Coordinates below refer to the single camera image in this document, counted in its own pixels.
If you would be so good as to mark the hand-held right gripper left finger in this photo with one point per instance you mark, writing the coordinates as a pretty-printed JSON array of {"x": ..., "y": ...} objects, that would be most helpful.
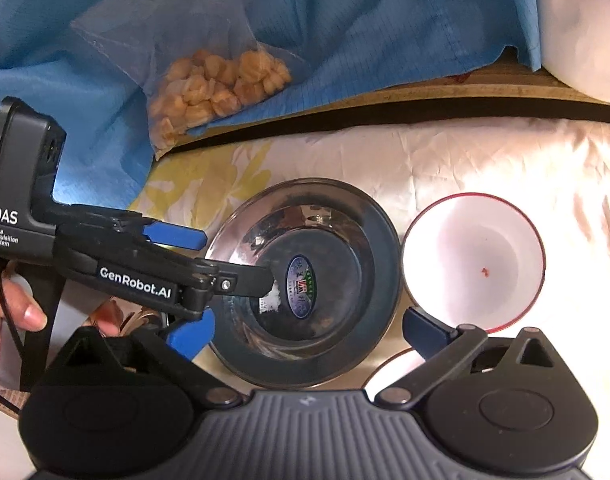
[{"x": 192, "y": 336}]

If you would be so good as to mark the stainless steel plate with sticker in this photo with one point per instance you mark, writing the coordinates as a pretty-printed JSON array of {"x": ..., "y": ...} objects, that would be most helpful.
[{"x": 335, "y": 240}]

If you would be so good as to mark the white bowl with red rim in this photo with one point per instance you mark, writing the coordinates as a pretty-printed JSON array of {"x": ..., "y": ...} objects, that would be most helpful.
[
  {"x": 475, "y": 260},
  {"x": 392, "y": 372}
]

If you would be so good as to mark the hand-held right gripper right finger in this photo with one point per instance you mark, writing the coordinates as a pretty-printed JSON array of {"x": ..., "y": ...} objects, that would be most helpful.
[{"x": 425, "y": 332}]

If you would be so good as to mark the person's left hand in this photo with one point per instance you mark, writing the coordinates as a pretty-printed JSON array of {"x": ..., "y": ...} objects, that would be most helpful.
[{"x": 20, "y": 305}]

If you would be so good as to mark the clear bag of yellow snacks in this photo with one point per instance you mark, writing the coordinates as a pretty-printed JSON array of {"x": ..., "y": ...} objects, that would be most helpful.
[{"x": 215, "y": 85}]

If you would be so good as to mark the blue cloth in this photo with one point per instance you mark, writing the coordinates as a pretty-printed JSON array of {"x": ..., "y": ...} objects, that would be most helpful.
[{"x": 110, "y": 85}]

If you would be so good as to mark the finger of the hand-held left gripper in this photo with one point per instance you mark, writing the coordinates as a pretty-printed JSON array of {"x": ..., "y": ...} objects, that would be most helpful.
[
  {"x": 175, "y": 236},
  {"x": 245, "y": 279}
]

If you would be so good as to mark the cream floral sheet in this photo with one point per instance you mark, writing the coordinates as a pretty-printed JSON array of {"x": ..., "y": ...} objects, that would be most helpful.
[{"x": 485, "y": 160}]

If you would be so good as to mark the white pillow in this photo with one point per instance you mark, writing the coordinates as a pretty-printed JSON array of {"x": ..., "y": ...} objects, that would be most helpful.
[{"x": 585, "y": 25}]

